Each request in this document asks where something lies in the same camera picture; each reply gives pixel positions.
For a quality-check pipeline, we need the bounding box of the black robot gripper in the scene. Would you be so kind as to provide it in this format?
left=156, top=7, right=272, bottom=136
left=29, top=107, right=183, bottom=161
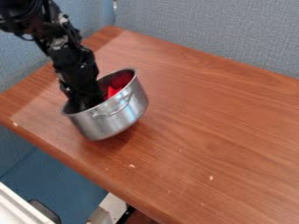
left=32, top=17, right=105, bottom=112

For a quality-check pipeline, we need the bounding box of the red rectangular block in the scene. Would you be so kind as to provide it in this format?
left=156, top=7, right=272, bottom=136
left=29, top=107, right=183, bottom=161
left=105, top=79, right=128, bottom=99

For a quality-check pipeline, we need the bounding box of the white table leg bracket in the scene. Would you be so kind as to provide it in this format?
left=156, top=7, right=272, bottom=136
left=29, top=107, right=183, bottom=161
left=85, top=193, right=127, bottom=224

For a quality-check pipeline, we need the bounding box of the black object near floor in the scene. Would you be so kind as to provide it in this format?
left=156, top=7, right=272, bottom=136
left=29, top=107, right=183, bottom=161
left=28, top=199, right=61, bottom=224

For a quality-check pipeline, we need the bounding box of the metal pot with handle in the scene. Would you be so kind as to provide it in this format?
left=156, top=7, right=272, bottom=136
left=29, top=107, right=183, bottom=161
left=61, top=68, right=148, bottom=141

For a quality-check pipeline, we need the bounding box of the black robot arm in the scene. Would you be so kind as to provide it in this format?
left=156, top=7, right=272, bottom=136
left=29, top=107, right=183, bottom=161
left=0, top=0, right=105, bottom=111

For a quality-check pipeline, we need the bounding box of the white furniture edge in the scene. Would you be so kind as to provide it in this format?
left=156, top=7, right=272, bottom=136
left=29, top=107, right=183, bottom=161
left=0, top=182, right=55, bottom=224

